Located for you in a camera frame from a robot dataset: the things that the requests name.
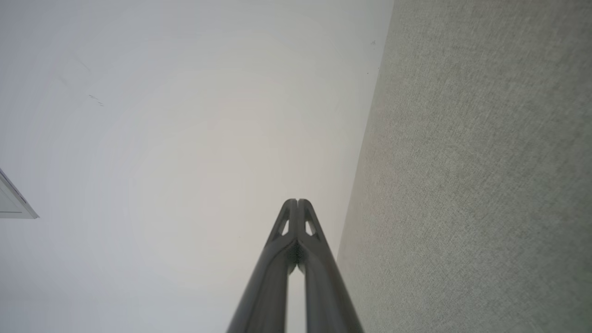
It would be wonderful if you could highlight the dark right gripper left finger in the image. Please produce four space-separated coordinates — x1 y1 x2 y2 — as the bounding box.
226 198 299 333

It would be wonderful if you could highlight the grey upholstered sofa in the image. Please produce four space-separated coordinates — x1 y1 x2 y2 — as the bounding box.
336 0 592 333

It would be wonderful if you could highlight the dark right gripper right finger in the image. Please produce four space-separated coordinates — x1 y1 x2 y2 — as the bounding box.
297 198 364 333

